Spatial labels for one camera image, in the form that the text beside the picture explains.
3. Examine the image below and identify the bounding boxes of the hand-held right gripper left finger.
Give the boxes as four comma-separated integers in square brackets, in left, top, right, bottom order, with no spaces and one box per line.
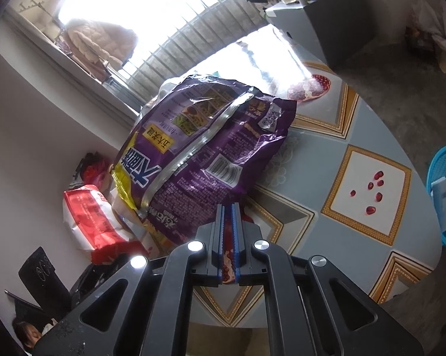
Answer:
[32,204,228,356]

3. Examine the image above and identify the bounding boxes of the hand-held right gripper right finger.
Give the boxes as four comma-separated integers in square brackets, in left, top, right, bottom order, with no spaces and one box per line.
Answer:
[230,201,424,356]

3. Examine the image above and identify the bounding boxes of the purple snack bag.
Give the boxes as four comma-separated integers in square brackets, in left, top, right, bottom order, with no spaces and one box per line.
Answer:
[110,74,298,247]

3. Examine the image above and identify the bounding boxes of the fruit print tablecloth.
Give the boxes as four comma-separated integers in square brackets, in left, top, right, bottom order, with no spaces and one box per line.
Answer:
[149,39,442,329]

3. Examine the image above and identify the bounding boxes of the red and white plastic bag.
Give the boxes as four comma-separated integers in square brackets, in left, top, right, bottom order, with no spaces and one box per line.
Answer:
[62,185,149,264]

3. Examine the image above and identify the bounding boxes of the black panel with dials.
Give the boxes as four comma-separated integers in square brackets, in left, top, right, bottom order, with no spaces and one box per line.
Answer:
[18,247,75,312]

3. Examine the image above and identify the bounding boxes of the white flat box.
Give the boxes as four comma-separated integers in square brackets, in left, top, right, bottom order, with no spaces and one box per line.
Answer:
[431,178,446,232]

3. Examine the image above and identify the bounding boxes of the metal balcony railing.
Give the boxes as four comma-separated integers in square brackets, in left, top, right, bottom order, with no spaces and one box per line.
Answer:
[104,0,272,110]

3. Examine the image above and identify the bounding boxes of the grey cabinet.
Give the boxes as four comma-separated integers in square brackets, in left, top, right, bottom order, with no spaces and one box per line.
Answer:
[265,0,379,71]

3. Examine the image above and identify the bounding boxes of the beige puffer jacket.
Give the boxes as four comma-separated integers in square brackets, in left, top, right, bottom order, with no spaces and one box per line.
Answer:
[67,20,138,65]

